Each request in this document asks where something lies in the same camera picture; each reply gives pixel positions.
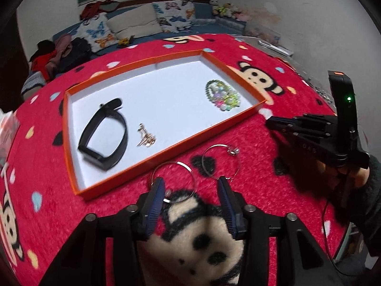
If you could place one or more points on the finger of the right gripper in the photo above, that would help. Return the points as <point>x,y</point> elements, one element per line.
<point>297,125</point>

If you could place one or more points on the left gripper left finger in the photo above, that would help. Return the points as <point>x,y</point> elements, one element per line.
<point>82,258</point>

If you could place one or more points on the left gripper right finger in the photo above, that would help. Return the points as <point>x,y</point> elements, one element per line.
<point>300,259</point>

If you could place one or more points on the silver bangle with pearl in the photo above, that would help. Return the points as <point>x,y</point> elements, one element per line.
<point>221,160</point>

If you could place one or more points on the silver hoop with red charm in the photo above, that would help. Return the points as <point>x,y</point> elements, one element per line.
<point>179,178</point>

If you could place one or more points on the gold chain charm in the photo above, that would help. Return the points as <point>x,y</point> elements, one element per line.
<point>147,139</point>

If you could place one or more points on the black smart wristband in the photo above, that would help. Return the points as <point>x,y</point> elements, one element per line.
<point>104,140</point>

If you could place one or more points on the right hand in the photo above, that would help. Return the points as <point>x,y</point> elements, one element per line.
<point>356,177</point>

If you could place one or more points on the red monkey print blanket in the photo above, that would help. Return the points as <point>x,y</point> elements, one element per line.
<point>45,208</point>

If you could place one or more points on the orange white shallow tray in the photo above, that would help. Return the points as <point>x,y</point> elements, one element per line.
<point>182,98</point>

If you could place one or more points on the plush toys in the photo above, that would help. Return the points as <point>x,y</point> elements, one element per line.
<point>228,10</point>

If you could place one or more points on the blue sofa bed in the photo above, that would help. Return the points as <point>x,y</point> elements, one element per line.
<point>205,22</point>

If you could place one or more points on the pink tissue pack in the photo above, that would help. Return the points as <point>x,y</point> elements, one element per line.
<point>8,129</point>

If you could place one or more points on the right butterfly pillow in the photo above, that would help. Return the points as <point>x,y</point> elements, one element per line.
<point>175,16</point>

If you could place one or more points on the butterfly pillow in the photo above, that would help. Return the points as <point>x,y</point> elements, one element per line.
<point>175,16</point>
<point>97,32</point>

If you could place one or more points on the beige pillow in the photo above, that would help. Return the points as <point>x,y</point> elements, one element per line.
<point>138,22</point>

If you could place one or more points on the yellow toy vehicle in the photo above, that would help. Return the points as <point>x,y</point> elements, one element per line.
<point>125,42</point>

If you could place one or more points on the pile of clothes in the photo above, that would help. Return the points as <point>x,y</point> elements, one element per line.
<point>60,56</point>

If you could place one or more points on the left butterfly pillow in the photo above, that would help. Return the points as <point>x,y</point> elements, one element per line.
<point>97,32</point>

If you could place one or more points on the red cloth on sill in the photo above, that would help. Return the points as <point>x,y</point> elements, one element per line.
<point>92,9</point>

